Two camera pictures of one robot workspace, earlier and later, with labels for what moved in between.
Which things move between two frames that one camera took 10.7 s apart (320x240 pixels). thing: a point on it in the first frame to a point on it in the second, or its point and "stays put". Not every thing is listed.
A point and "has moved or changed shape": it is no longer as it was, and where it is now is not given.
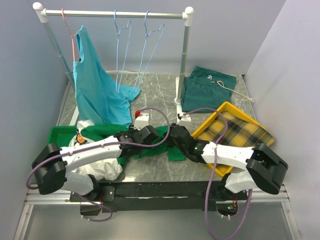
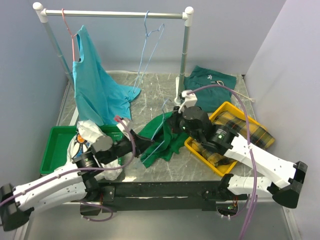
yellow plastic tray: x=230 y=108 stays put
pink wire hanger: x=62 y=9 stays put
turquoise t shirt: x=100 y=98 stays put
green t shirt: x=98 y=131 has moved or changed shape
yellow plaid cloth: x=242 y=132 stays put
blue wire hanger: x=118 y=89 to x=157 y=130
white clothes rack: x=187 y=16 stays put
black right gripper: x=170 y=141 to x=173 y=120
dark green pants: x=205 y=88 stays put
